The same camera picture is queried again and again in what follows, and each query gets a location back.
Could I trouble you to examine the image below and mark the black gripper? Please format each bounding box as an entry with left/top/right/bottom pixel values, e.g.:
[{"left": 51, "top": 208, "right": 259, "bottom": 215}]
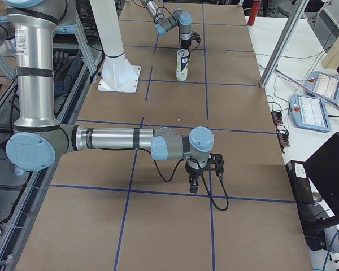
[
  {"left": 185, "top": 160, "right": 208, "bottom": 193},
  {"left": 180, "top": 38, "right": 191, "bottom": 63}
]

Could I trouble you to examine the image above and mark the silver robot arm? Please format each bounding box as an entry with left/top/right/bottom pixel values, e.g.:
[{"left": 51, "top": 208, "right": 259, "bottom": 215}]
[
  {"left": 3, "top": 1, "right": 215, "bottom": 194},
  {"left": 140, "top": 0, "right": 201, "bottom": 53}
]

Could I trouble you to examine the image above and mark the white tennis ball can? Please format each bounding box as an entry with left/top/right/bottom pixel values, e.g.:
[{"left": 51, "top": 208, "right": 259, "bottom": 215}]
[{"left": 176, "top": 49, "right": 189, "bottom": 82}]

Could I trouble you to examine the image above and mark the red water bottle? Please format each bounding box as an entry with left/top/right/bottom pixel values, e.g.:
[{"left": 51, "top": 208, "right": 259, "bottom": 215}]
[{"left": 247, "top": 0, "right": 261, "bottom": 26}]

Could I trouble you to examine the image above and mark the orange relay module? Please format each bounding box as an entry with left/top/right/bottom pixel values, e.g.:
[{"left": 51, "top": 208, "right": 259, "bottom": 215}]
[
  {"left": 271, "top": 111, "right": 283, "bottom": 125},
  {"left": 276, "top": 131, "right": 290, "bottom": 149}
]

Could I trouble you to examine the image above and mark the black desktop box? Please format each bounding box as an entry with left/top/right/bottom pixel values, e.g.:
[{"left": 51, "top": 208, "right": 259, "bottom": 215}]
[{"left": 286, "top": 160, "right": 339, "bottom": 253}]

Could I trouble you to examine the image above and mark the near teach pendant tablet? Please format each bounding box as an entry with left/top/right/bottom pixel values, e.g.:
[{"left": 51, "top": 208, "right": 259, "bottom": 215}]
[{"left": 290, "top": 94, "right": 331, "bottom": 133}]

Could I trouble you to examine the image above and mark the teach pendant tablet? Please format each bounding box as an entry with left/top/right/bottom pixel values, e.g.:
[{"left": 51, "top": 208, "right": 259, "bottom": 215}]
[
  {"left": 290, "top": 94, "right": 331, "bottom": 133},
  {"left": 306, "top": 71, "right": 339, "bottom": 103}
]

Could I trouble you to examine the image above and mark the black computer monitor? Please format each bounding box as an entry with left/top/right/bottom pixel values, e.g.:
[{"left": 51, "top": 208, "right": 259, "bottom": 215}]
[{"left": 304, "top": 132, "right": 339, "bottom": 231}]

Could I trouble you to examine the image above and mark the far teach pendant tablet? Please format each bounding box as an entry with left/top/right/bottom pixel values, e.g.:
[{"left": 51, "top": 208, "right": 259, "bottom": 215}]
[{"left": 306, "top": 71, "right": 339, "bottom": 103}]

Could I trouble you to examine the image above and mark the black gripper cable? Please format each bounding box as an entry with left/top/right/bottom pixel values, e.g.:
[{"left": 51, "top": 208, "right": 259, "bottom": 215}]
[{"left": 151, "top": 148, "right": 230, "bottom": 211}]

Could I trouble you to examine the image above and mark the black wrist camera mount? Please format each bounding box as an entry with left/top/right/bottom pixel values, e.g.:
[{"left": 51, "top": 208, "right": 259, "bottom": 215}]
[
  {"left": 191, "top": 31, "right": 201, "bottom": 44},
  {"left": 207, "top": 153, "right": 225, "bottom": 178}
]

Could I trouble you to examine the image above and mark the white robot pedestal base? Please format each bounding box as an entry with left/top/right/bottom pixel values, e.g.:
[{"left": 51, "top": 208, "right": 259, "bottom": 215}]
[{"left": 90, "top": 0, "right": 141, "bottom": 93}]

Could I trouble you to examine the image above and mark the aluminium frame post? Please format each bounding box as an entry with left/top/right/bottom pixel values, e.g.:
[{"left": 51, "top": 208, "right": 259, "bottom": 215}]
[{"left": 259, "top": 0, "right": 309, "bottom": 88}]

